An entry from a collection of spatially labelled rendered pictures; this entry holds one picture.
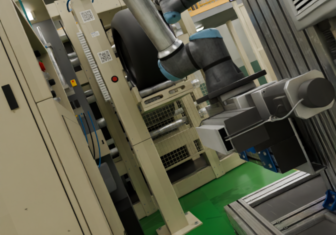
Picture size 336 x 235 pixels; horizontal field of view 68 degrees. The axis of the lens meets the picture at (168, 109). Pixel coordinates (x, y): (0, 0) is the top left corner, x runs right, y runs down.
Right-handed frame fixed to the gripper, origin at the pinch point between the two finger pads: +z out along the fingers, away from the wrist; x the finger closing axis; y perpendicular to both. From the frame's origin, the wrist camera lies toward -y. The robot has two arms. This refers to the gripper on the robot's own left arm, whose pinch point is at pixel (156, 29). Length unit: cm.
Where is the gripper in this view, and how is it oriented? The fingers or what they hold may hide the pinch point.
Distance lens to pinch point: 156.0
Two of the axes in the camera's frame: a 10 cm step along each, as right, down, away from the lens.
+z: -1.8, 2.3, 9.6
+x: -8.8, 3.9, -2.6
